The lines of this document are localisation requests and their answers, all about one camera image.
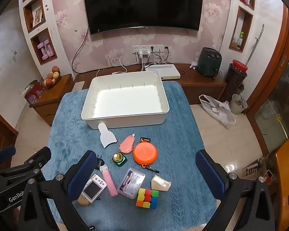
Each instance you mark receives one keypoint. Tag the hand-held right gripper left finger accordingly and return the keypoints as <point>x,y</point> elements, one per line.
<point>83,173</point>

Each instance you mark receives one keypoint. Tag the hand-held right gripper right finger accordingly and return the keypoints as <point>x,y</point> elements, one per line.
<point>210,175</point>

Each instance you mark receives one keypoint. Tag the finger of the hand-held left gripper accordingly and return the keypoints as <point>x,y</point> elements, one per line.
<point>4,152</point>
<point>36,160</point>

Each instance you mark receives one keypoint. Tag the black plug adapter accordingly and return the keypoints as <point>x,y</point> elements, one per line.
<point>99,162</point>

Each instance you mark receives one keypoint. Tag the clear plastic labelled box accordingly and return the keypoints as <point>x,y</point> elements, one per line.
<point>131,182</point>

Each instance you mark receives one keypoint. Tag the white plastic storage bin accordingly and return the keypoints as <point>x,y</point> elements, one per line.
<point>125,101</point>

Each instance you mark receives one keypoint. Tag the tan round object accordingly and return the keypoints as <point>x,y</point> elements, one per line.
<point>83,200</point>

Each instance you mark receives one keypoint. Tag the pink stick with white cap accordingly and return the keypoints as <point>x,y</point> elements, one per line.
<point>110,182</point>

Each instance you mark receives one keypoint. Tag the gold and green trinket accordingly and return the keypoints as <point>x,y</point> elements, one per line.
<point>119,159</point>

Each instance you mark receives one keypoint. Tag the printed cardboard box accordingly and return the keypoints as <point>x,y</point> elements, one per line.
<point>250,169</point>

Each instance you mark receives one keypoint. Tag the white plastic scraper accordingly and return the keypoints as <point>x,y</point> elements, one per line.
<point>106,137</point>

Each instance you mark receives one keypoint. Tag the pink oval comb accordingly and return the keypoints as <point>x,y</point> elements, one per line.
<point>126,145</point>

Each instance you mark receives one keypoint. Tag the blue knitted table mat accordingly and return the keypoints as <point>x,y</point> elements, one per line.
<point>178,130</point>

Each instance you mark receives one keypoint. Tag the wooden side cabinet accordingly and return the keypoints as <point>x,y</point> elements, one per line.
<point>50,101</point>

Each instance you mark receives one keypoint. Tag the white plastic bag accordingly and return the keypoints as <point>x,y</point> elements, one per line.
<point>219,112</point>

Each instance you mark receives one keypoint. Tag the orange round case with carabiners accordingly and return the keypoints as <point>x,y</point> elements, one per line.
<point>144,152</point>

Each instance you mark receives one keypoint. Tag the red snack bag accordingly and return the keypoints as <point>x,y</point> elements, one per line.
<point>33,93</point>

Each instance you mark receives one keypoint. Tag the multicoloured puzzle cube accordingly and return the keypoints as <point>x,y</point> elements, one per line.
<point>147,198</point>

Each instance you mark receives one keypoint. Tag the white waste bin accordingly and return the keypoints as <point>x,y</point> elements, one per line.
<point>238,105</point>

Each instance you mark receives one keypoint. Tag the wooden side table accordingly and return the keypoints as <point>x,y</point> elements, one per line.
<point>286,168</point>

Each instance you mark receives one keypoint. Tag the beige flat box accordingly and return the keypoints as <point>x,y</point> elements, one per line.
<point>78,86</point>

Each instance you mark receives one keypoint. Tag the plush toy fruit pile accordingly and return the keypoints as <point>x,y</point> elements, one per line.
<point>51,75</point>

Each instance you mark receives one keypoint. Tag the wooden television stand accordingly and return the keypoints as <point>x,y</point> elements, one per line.
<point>200,81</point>

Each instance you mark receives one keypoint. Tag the glass sliding door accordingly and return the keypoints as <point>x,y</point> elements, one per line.
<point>279,105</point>

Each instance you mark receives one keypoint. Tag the pink dumbbell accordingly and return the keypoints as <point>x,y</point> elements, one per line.
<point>42,51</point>
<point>50,49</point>

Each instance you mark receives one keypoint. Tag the white set-top box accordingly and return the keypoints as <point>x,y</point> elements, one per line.
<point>167,71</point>

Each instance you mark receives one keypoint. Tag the white rabbit figure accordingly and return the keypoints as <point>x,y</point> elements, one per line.
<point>194,63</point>

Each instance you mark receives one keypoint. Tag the dark green air fryer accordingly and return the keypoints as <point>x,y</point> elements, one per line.
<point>209,62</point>

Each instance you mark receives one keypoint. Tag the red round lid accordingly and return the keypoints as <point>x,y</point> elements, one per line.
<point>239,66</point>

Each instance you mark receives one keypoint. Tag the white charger plugs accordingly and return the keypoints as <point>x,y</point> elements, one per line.
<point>144,53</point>

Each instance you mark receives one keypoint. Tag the picture book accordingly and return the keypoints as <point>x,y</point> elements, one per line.
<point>37,16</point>

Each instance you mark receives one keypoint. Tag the green capped bottle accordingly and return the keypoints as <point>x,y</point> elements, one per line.
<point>240,38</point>

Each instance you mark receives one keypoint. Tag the sheathed sword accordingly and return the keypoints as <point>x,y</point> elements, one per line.
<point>256,41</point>

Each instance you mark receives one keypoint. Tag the black flat television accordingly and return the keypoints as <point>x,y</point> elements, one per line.
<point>143,3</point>

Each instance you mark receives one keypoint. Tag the white mini camera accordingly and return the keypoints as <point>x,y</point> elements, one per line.
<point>94,189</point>

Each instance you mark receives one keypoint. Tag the white wall socket strip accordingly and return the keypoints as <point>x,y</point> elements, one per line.
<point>136,48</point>

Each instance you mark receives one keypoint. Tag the white wall shelf unit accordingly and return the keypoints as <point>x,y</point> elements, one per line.
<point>234,16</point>
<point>51,24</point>

